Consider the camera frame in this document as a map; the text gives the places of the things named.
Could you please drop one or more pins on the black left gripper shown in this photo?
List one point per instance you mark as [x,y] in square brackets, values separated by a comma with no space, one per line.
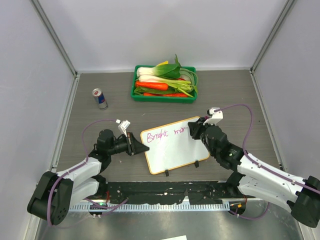
[133,146]

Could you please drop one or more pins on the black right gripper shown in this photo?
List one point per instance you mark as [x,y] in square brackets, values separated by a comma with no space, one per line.
[195,127]

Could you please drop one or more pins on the yellow framed whiteboard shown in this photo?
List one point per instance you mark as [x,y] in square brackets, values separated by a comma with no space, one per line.
[172,147]

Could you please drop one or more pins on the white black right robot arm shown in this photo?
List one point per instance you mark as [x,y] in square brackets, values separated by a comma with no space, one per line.
[254,178]

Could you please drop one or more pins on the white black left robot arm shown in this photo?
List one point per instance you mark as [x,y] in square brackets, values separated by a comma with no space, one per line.
[56,192]

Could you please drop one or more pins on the white green leek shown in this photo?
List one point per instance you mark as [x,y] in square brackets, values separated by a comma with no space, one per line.
[179,84]

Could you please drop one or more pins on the green plastic vegetable tray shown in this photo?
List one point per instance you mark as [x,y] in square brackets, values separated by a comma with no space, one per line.
[160,99]

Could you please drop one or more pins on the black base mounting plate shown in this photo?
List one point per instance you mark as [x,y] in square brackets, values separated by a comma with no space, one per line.
[166,192]

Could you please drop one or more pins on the green bok choy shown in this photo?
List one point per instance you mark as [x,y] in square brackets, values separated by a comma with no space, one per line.
[168,71]

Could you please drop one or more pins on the orange carrot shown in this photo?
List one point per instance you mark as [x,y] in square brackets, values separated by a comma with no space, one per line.
[152,85]

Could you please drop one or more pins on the red bull drink can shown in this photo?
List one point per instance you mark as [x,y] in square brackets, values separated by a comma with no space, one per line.
[100,98]

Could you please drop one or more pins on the white paper sheet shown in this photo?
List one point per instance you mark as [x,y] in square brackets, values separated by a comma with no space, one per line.
[181,237]

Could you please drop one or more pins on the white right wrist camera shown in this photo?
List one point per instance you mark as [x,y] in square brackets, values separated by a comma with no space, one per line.
[215,115]

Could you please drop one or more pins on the slotted cable duct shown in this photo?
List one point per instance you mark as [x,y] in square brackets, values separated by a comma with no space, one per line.
[185,206]

